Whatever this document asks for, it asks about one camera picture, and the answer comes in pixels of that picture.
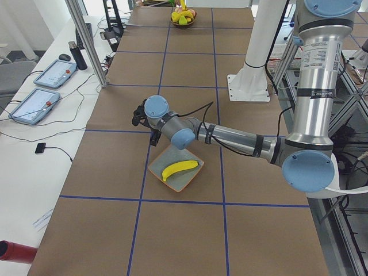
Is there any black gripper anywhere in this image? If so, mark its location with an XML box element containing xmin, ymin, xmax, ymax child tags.
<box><xmin>143</xmin><ymin>117</ymin><xmax>161</xmax><ymax>146</ymax></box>

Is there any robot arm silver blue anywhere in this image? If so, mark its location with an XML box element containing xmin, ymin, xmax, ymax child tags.
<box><xmin>136</xmin><ymin>1</ymin><xmax>361</xmax><ymax>198</ymax></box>

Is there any grey square plate orange rim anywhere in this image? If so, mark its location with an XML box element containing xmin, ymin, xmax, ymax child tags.
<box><xmin>148</xmin><ymin>145</ymin><xmax>204</xmax><ymax>193</ymax></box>

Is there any brown wicker basket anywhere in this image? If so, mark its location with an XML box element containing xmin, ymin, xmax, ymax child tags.
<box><xmin>170</xmin><ymin>14</ymin><xmax>198</xmax><ymax>28</ymax></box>

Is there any black water bottle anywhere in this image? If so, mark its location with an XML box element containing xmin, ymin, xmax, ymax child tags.
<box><xmin>68</xmin><ymin>41</ymin><xmax>87</xmax><ymax>70</ymax></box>

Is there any small black box device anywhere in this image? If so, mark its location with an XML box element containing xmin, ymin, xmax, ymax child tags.
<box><xmin>35</xmin><ymin>143</ymin><xmax>46</xmax><ymax>154</ymax></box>

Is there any blue teach pendant far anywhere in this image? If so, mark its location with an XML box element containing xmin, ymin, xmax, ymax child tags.
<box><xmin>33</xmin><ymin>59</ymin><xmax>77</xmax><ymax>89</ymax></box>

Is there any blue teach pendant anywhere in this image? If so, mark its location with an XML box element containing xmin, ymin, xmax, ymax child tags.
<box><xmin>8</xmin><ymin>88</ymin><xmax>60</xmax><ymax>125</ymax></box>
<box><xmin>33</xmin><ymin>59</ymin><xmax>77</xmax><ymax>89</ymax></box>

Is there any green pear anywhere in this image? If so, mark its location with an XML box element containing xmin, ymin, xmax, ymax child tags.
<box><xmin>178</xmin><ymin>16</ymin><xmax>188</xmax><ymax>25</ymax></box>

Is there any black computer mouse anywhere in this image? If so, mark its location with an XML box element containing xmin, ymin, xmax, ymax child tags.
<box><xmin>58</xmin><ymin>53</ymin><xmax>71</xmax><ymax>62</ymax></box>

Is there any blue teach pendant near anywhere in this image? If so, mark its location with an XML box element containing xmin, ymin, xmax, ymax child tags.
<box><xmin>8</xmin><ymin>88</ymin><xmax>60</xmax><ymax>125</ymax></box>

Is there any pink red apple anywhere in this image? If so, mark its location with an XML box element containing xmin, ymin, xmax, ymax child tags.
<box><xmin>188</xmin><ymin>9</ymin><xmax>197</xmax><ymax>17</ymax></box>

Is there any red cylinder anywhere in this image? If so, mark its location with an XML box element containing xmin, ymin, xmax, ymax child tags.
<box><xmin>1</xmin><ymin>240</ymin><xmax>38</xmax><ymax>264</ymax></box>

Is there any white chair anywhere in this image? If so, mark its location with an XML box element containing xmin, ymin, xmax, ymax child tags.
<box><xmin>304</xmin><ymin>152</ymin><xmax>368</xmax><ymax>199</ymax></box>

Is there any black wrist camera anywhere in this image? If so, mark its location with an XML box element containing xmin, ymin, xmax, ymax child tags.
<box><xmin>132</xmin><ymin>105</ymin><xmax>146</xmax><ymax>127</ymax></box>

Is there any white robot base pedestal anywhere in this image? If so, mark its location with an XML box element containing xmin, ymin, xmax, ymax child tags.
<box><xmin>227</xmin><ymin>0</ymin><xmax>289</xmax><ymax>102</ymax></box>

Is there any aluminium frame post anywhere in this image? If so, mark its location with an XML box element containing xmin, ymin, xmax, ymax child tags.
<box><xmin>65</xmin><ymin>0</ymin><xmax>107</xmax><ymax>88</ymax></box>

